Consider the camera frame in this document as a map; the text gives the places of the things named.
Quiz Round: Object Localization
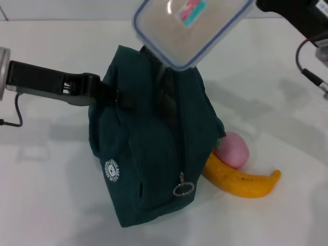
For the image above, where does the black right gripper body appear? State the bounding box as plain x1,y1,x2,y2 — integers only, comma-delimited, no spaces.
256,0,328,48

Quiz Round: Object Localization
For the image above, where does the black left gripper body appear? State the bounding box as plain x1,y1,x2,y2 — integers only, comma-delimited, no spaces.
6,60,102,107

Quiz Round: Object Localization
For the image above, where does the dark teal lunch bag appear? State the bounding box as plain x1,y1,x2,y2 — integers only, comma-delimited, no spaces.
88,45,226,228

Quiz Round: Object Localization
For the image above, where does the clear container with blue seal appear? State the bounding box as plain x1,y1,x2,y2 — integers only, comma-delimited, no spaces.
132,0,256,72

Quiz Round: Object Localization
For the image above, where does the silver zipper pull ring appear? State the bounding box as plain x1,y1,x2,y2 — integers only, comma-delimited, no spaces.
173,181,196,198

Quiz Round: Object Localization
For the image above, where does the pink toy peach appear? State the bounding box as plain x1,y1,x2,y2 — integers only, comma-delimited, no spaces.
214,132,250,170

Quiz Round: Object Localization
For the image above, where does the yellow banana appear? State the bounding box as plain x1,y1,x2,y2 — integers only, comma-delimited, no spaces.
202,152,282,199

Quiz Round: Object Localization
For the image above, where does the left arm grey cable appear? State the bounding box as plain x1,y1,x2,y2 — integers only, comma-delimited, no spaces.
0,93,24,128

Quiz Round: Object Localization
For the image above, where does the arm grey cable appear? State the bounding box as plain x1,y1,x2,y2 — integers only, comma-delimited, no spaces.
295,37,328,99
0,93,24,128

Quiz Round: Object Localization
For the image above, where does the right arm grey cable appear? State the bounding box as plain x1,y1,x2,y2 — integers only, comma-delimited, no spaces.
295,37,328,99

